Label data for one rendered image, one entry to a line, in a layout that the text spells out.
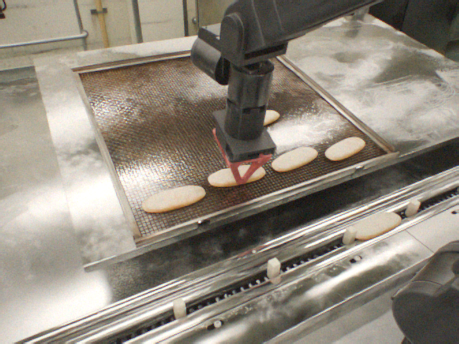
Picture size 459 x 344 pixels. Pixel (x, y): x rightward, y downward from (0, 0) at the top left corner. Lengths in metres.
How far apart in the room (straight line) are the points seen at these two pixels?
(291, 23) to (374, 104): 0.53
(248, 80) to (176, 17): 3.53
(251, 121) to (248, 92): 0.05
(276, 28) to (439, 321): 0.32
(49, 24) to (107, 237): 3.60
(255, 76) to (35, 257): 0.44
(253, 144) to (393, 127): 0.39
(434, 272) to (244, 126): 0.28
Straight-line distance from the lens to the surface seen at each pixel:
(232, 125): 0.50
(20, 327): 0.58
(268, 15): 0.40
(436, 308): 0.38
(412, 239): 0.61
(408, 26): 3.24
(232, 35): 0.43
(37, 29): 4.06
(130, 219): 0.55
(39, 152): 0.92
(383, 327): 0.55
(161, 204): 0.55
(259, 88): 0.47
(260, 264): 0.53
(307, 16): 0.38
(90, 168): 0.64
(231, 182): 0.58
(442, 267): 0.41
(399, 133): 0.82
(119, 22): 4.13
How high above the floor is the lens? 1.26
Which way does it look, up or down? 36 degrees down
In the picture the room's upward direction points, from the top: straight up
